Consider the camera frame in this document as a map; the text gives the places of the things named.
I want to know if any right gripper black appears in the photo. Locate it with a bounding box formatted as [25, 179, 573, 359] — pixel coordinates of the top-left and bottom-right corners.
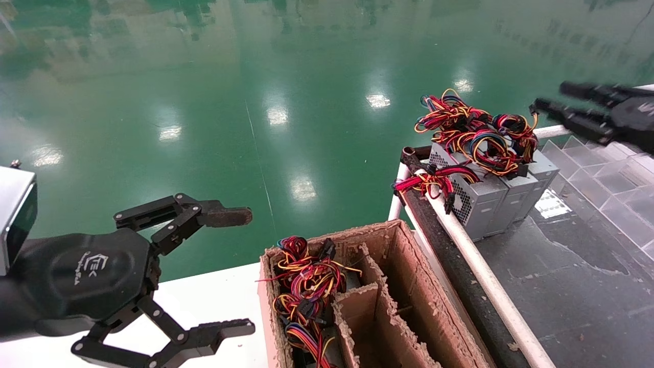
[529, 80, 654, 155]

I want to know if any short white cart pipe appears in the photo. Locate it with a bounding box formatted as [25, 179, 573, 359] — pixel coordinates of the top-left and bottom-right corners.
[387, 164, 412, 221]

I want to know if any white foam cart pipe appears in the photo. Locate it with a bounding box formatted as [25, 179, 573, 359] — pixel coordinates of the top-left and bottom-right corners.
[534, 124, 573, 140]

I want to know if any brown cardboard divider box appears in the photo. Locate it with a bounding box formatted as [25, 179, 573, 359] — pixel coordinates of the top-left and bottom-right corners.
[257, 220, 496, 368]

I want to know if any power supply with colourful cables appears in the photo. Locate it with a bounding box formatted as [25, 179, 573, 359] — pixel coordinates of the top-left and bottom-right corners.
[258, 235, 363, 328]
[284, 322, 340, 368]

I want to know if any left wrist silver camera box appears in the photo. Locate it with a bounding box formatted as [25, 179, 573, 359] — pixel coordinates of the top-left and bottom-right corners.
[0, 160, 38, 277]

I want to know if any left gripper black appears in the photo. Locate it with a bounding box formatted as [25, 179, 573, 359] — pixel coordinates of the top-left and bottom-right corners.
[15, 193, 256, 368]

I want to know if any long white cart pipe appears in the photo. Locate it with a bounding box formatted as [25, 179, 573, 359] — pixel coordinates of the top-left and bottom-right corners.
[406, 166, 556, 368]

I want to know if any clear acrylic divider tray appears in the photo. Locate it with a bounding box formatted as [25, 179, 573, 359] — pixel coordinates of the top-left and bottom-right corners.
[541, 135, 654, 259]

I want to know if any black pipe joint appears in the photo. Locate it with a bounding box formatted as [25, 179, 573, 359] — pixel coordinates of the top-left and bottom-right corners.
[401, 147, 435, 177]

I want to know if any grey perforated power supply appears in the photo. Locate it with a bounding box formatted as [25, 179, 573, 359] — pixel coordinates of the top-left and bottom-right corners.
[392, 88, 509, 242]

